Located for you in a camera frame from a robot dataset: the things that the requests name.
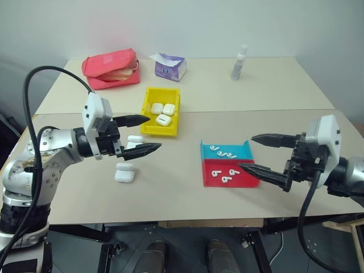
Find thin white cable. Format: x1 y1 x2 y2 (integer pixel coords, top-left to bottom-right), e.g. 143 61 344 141
276 231 286 254

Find blue plastic tray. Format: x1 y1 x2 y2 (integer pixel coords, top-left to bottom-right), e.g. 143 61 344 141
200 139 255 160

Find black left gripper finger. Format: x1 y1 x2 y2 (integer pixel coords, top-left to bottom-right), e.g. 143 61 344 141
122 142 163 162
113 114 151 128

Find black metal table frame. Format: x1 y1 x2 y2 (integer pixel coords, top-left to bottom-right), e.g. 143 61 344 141
48 216 364 273

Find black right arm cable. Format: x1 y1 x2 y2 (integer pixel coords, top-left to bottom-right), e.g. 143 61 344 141
298 147 342 273

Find red fabric pouch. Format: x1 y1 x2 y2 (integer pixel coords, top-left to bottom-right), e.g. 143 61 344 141
81 48 142 91

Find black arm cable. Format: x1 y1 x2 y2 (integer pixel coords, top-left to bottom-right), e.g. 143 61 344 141
0 65 96 257
298 147 342 273

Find purple tissue pack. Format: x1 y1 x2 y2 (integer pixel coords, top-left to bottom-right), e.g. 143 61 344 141
149 52 187 82

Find white earbud cases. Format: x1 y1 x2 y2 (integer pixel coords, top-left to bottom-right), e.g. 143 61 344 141
155 113 171 127

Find yellow plastic bin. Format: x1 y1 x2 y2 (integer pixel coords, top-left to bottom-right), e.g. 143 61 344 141
140 86 181 138

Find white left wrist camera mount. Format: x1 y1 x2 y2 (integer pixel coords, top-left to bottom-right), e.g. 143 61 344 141
81 92 114 160

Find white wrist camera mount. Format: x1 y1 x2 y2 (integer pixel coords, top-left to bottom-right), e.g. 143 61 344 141
304 114 342 191
81 92 114 160

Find light wooden frame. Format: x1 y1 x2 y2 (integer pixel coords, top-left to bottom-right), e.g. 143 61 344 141
322 217 364 248

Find clear spray bottle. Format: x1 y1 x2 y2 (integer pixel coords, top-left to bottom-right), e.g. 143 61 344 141
230 44 247 82

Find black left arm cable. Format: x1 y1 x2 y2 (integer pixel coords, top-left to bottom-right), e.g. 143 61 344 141
0 65 96 257

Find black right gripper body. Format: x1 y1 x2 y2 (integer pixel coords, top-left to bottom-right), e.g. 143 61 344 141
283 132 325 185

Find dark rounded shape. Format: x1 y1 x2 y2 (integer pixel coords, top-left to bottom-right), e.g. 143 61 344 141
139 240 168 273

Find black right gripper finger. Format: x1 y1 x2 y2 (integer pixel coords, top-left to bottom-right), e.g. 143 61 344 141
251 133 299 148
238 162 292 193

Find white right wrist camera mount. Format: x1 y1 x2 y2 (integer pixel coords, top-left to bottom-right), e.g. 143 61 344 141
304 114 342 191

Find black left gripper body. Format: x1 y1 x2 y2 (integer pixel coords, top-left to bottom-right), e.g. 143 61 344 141
95 119 126 158

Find red plastic tray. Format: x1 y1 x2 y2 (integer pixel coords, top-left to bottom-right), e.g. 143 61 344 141
200 158 262 189

